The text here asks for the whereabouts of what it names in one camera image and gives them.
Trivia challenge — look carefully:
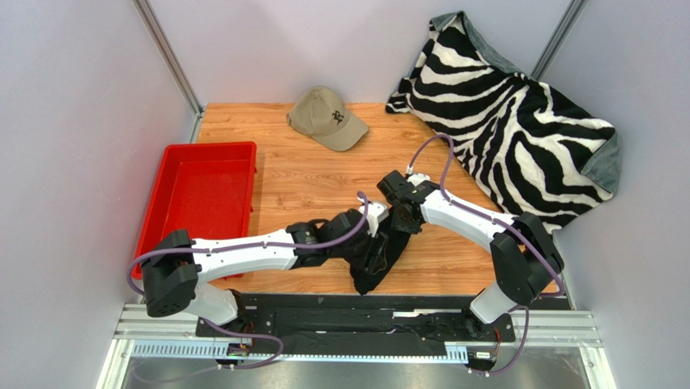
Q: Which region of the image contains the black t shirt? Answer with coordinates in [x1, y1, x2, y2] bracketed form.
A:
[344, 215, 411, 295]

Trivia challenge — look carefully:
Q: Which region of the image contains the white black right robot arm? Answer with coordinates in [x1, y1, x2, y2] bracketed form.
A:
[377, 170, 564, 339]

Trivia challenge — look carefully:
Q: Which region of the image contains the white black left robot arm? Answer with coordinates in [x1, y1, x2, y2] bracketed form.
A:
[138, 200, 389, 326]

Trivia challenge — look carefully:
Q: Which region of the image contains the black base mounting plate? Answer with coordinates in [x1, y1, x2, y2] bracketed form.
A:
[224, 293, 520, 357]

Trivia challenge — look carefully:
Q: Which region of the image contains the beige baseball cap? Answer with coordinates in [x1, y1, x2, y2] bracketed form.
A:
[286, 86, 369, 152]

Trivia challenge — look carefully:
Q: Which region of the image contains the zebra print blanket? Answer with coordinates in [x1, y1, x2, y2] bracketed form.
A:
[385, 11, 622, 232]

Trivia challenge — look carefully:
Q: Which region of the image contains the red plastic tray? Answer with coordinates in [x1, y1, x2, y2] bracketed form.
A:
[134, 142, 257, 256]

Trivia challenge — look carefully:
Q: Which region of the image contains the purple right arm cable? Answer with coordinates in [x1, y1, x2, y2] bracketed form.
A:
[405, 133, 566, 377]

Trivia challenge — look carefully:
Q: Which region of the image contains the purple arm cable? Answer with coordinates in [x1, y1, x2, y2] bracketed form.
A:
[405, 133, 566, 377]
[126, 190, 371, 385]

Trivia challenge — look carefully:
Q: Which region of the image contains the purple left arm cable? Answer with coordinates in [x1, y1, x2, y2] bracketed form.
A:
[126, 190, 371, 385]

